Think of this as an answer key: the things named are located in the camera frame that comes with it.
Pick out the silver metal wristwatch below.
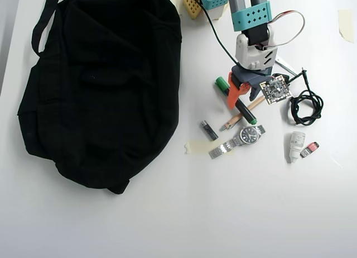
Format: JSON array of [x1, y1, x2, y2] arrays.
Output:
[[208, 124, 267, 160]]

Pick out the thin metal ruler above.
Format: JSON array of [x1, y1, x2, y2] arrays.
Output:
[[274, 55, 297, 75]]

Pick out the coiled black braided cable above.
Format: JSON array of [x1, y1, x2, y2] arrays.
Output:
[[286, 67, 325, 127]]

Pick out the white dropper bottle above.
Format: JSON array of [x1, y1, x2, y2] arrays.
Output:
[[287, 131, 306, 164]]

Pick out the white and red servo cable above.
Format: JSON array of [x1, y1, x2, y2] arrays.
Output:
[[259, 9, 306, 50]]

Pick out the black fabric bag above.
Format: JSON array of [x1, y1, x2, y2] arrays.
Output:
[[17, 0, 184, 195]]

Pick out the teal and white robot base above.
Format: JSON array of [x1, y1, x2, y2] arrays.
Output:
[[200, 0, 230, 21]]

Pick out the small red and grey clip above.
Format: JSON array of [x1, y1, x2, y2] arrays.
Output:
[[300, 141, 320, 159]]

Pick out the green and black whiteboard marker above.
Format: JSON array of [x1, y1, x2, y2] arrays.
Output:
[[214, 77, 258, 126]]

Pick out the blue-grey gripper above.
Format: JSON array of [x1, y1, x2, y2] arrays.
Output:
[[226, 64, 277, 111]]

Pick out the yellow perforated block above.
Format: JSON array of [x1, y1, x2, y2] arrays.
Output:
[[182, 0, 202, 20]]

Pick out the bare camera circuit board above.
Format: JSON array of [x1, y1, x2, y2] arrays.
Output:
[[259, 74, 294, 106]]

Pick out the wooden pencil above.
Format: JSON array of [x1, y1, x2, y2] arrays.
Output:
[[221, 95, 264, 132]]

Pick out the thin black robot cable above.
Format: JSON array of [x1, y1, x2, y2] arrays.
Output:
[[186, 0, 238, 66]]

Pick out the small black cylindrical battery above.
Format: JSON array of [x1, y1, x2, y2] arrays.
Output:
[[199, 120, 219, 142]]

